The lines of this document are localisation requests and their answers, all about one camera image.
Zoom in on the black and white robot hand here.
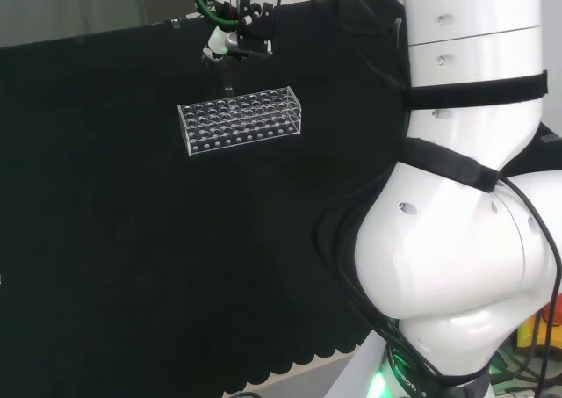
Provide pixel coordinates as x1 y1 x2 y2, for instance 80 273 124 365
200 0 277 65

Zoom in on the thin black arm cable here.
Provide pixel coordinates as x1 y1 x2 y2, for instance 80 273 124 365
498 176 562 375

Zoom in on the clear plastic test tube rack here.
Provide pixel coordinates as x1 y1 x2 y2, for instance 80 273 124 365
177 85 304 158

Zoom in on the yellow stop button box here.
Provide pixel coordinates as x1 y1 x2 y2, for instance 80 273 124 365
516 309 562 351

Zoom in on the green cable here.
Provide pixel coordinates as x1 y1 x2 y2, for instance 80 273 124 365
188 0 241 26

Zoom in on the black bench cloth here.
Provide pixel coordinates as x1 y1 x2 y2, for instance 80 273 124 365
0 0 414 398

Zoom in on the clear glass test tube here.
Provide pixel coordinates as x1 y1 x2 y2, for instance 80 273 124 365
220 58 237 110

